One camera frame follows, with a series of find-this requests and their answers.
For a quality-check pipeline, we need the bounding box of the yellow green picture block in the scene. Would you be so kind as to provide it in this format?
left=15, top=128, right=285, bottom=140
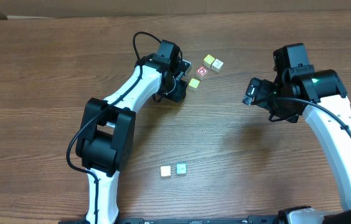
left=176, top=163, right=187, bottom=175

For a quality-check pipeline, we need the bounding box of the plain cream wooden block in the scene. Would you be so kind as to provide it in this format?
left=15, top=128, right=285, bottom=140
left=160, top=166, right=171, bottom=178

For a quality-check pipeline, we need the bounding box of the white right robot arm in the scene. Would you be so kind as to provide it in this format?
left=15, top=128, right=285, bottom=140
left=243, top=68, right=351, bottom=223

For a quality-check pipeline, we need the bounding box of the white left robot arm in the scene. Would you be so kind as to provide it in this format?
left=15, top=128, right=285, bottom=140
left=69, top=54, right=192, bottom=223

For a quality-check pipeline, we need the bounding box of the yellow smiley block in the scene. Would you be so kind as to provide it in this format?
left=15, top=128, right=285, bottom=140
left=188, top=78, right=200, bottom=91

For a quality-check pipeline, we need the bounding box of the red picture block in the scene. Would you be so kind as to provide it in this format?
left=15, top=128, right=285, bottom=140
left=196, top=66, right=208, bottom=80

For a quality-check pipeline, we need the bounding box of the yellow top block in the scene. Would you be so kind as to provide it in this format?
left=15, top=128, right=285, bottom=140
left=203, top=54, right=215, bottom=68

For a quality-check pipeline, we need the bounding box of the white letter block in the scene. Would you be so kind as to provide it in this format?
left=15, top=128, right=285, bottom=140
left=211, top=58, right=223, bottom=73

